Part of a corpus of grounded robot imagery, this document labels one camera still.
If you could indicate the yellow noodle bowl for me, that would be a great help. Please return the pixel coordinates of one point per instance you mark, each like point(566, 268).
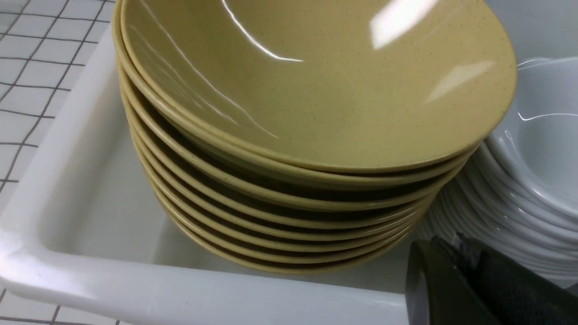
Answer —
point(353, 86)

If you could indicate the stack of yellow bowls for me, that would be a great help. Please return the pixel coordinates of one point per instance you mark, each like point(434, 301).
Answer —
point(266, 214)

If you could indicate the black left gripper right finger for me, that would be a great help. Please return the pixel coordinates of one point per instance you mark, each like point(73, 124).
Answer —
point(511, 292)

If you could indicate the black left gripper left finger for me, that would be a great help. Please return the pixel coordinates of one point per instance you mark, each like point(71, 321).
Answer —
point(437, 291)

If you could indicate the large white plastic tub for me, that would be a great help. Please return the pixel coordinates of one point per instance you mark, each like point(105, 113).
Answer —
point(84, 230)

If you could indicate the stack of white dishes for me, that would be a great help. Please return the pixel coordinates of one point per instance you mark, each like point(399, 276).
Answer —
point(518, 191)

